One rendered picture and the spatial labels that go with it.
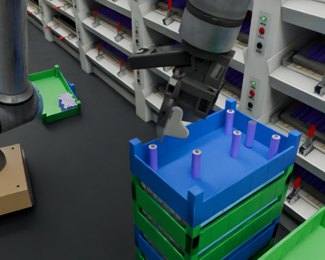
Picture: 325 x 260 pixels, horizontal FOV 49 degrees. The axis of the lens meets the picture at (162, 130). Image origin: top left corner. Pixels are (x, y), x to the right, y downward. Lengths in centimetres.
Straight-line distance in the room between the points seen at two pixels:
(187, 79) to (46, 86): 153
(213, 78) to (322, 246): 40
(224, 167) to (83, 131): 111
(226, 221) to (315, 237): 18
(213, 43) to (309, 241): 45
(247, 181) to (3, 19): 80
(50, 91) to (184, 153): 133
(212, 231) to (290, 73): 56
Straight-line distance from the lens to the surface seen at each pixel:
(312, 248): 79
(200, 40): 54
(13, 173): 141
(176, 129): 65
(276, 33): 106
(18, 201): 134
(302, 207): 124
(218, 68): 58
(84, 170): 156
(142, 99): 179
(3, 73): 127
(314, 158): 112
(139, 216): 84
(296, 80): 107
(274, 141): 79
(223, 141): 87
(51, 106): 197
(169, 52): 60
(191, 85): 59
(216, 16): 53
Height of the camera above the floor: 98
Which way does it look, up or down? 34 degrees down
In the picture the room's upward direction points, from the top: straight up
